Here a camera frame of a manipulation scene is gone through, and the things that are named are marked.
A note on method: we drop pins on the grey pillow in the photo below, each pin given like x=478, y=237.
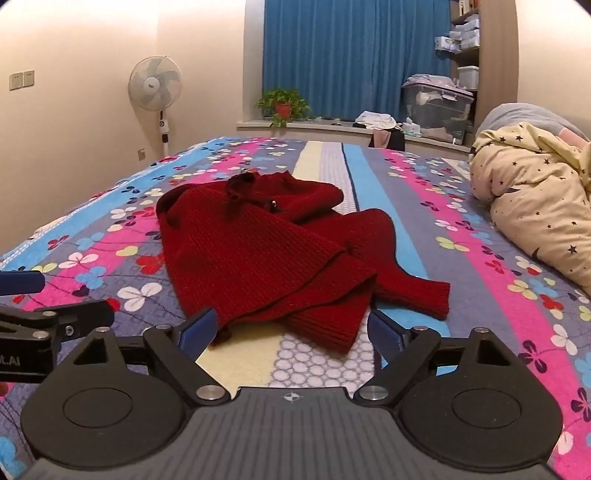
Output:
x=521, y=115

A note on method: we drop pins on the cream star-print quilt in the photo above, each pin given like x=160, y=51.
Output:
x=531, y=198

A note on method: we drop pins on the wooden shelf unit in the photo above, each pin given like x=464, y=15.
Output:
x=496, y=55

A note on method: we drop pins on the pink cloth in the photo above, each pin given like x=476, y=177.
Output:
x=381, y=138

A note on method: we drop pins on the beige wall switch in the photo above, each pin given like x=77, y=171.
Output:
x=15, y=81
x=28, y=79

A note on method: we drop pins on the white standing fan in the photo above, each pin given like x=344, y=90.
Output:
x=154, y=83

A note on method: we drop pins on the tissue box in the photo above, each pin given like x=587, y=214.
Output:
x=412, y=128

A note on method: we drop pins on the floral striped blanket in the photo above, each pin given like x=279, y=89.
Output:
x=461, y=258

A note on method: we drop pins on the potted green plant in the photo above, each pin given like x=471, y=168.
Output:
x=282, y=108

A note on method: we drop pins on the white windowsill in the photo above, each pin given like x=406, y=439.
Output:
x=323, y=127

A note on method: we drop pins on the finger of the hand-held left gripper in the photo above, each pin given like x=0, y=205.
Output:
x=87, y=314
x=23, y=282

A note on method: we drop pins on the white storage bin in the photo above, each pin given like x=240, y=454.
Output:
x=468, y=77

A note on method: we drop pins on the stack of small boxes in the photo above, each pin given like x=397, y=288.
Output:
x=461, y=34

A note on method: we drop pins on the red knitted sweater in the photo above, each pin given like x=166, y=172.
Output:
x=258, y=258

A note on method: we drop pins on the white clothes pile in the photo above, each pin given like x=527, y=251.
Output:
x=376, y=121

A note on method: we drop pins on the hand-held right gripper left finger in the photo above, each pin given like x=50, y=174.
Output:
x=198, y=330

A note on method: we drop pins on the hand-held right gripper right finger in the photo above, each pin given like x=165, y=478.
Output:
x=383, y=333

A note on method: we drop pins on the clear storage box purple lid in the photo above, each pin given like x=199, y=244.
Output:
x=436, y=110

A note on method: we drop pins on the blue curtain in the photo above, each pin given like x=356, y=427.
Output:
x=351, y=55

